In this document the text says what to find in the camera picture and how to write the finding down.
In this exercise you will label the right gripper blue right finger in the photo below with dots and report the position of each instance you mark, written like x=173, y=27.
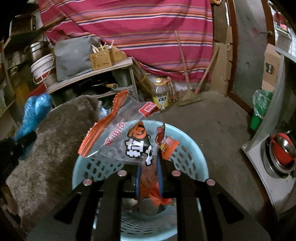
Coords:
x=205, y=210

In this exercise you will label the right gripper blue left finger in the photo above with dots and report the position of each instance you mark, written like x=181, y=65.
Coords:
x=92, y=211

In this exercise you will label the blue plastic bag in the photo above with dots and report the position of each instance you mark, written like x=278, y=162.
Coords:
x=35, y=110

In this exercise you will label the orange snack bag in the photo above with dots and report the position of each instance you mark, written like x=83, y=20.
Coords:
x=149, y=186

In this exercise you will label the clear orange-edged snack wrapper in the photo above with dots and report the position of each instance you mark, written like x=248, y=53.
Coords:
x=123, y=136

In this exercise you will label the grey shaggy table mat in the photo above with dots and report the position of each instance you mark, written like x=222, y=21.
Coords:
x=41, y=181

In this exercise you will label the light blue plastic basket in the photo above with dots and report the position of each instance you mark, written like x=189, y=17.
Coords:
x=187, y=158

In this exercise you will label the red lidded steel pot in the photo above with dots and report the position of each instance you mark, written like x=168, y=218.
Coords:
x=279, y=156

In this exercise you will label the white plastic bucket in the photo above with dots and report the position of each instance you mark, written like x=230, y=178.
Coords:
x=44, y=70

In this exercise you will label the grey fabric cover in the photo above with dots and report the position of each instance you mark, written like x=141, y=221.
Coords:
x=73, y=56

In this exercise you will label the wooden broom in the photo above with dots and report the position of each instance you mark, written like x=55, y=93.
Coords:
x=191, y=97

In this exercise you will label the green plastic bag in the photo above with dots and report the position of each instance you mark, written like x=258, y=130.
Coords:
x=261, y=101

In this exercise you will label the cooking oil bottle yellow label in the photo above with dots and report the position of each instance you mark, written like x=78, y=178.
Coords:
x=160, y=94

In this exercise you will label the wooden chopstick holder box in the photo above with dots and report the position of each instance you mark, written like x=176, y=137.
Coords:
x=105, y=56

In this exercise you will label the red striped hanging cloth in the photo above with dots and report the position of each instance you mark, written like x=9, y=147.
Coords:
x=144, y=30

